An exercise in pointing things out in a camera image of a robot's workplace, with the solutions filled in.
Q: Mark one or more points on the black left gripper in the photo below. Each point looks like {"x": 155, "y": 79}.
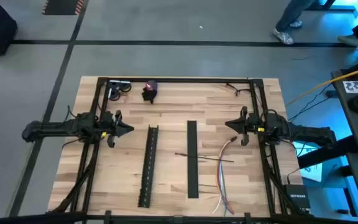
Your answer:
{"x": 110, "y": 124}

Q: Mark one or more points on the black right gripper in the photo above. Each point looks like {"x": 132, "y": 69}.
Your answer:
{"x": 252, "y": 124}

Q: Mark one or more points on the black raceway cover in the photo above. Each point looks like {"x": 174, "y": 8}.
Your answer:
{"x": 193, "y": 140}

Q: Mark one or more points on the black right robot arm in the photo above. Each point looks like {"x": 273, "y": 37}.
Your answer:
{"x": 306, "y": 133}

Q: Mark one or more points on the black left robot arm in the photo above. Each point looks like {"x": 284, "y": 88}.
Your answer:
{"x": 57, "y": 127}

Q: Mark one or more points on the black and red glove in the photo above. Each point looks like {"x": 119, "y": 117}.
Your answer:
{"x": 150, "y": 93}

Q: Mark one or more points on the white printed paper sheet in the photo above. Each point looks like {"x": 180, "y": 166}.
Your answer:
{"x": 314, "y": 174}

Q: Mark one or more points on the black desk base beam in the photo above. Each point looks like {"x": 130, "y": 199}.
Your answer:
{"x": 337, "y": 8}
{"x": 325, "y": 152}

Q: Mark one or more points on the hazard striped floor mat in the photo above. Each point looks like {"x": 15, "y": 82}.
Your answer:
{"x": 62, "y": 7}

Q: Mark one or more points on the small grey bracket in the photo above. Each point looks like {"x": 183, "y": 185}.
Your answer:
{"x": 120, "y": 81}

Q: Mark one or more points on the black aluminium table frame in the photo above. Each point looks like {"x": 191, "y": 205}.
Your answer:
{"x": 179, "y": 80}

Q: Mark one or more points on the black Netgear network switch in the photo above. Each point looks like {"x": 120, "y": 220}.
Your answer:
{"x": 297, "y": 199}

